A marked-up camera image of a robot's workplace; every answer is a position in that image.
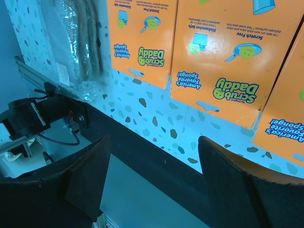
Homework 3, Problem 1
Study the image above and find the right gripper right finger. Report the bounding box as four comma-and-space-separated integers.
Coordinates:
198, 136, 304, 228

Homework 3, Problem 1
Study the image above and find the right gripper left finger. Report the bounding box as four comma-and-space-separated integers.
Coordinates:
0, 136, 111, 228

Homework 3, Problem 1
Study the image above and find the silver scrubber pack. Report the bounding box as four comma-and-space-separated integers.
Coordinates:
41, 0, 102, 103

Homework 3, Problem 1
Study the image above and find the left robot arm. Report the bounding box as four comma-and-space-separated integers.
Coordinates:
0, 83, 88, 142

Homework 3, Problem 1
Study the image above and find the orange sponge pack rightmost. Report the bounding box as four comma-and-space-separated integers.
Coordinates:
252, 29, 304, 166

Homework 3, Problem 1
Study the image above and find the orange sponge pack under middle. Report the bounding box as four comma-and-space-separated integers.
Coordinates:
171, 0, 304, 129

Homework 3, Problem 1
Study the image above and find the orange sponge pack hidden middle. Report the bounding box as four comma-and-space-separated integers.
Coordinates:
107, 0, 178, 89

